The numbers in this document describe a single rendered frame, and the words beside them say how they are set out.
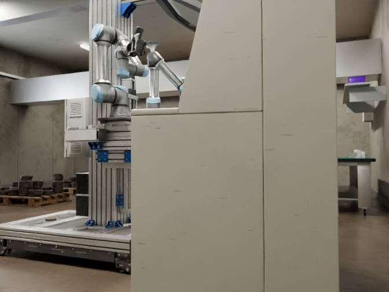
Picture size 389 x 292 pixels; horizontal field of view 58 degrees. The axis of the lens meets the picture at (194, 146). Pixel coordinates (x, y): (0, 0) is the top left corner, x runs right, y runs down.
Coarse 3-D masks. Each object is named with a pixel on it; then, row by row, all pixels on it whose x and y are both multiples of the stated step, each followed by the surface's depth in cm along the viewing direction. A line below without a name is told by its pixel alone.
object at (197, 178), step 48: (240, 0) 144; (192, 48) 149; (240, 48) 144; (192, 96) 148; (240, 96) 143; (144, 144) 153; (192, 144) 148; (240, 144) 143; (144, 192) 153; (192, 192) 147; (240, 192) 142; (144, 240) 152; (192, 240) 147; (240, 240) 142; (144, 288) 152; (192, 288) 146; (240, 288) 141
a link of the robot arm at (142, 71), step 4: (116, 28) 247; (120, 32) 247; (120, 36) 246; (124, 36) 247; (116, 40) 246; (120, 40) 245; (124, 40) 245; (128, 40) 248; (116, 44) 247; (120, 44) 244; (124, 44) 243; (136, 56) 236; (132, 60) 233; (136, 60) 233; (136, 64) 228; (140, 64) 231; (136, 68) 226; (140, 68) 228; (144, 68) 230; (148, 68) 233; (136, 72) 227; (140, 72) 229; (144, 72) 231; (148, 72) 233; (140, 76) 235; (144, 76) 234
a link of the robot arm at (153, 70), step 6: (150, 66) 307; (150, 72) 309; (156, 72) 309; (150, 78) 309; (156, 78) 309; (150, 84) 309; (156, 84) 309; (150, 90) 309; (156, 90) 309; (150, 96) 309; (156, 96) 308
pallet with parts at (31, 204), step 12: (0, 180) 578; (24, 180) 573; (0, 192) 558; (12, 192) 551; (24, 192) 543; (36, 192) 537; (48, 192) 559; (60, 192) 584; (0, 204) 547; (12, 204) 546; (36, 204) 531; (48, 204) 559
